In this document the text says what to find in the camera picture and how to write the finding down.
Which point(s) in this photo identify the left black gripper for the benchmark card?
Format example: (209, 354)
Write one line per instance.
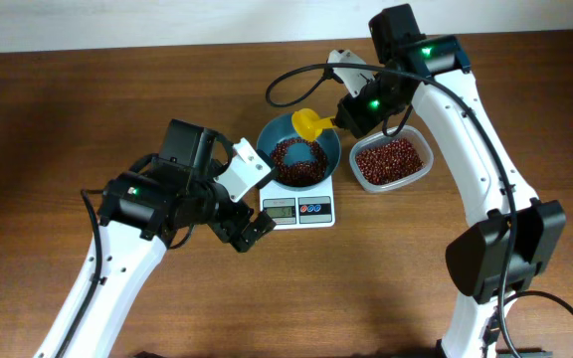
(234, 225)

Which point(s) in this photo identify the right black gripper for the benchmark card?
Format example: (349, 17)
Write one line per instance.
(348, 117)

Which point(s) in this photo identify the clear plastic bean container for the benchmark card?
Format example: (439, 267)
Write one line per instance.
(382, 163)

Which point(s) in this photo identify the red adzuki beans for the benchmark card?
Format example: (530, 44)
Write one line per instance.
(301, 163)

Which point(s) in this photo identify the yellow plastic measuring scoop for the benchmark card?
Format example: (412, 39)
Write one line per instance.
(309, 125)

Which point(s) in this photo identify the blue plastic bowl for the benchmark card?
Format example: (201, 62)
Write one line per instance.
(276, 131)

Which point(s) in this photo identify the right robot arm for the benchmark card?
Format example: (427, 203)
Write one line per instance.
(512, 234)

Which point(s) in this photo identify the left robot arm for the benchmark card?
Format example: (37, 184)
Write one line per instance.
(198, 177)

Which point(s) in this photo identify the white digital kitchen scale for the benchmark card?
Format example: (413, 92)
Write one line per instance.
(293, 208)

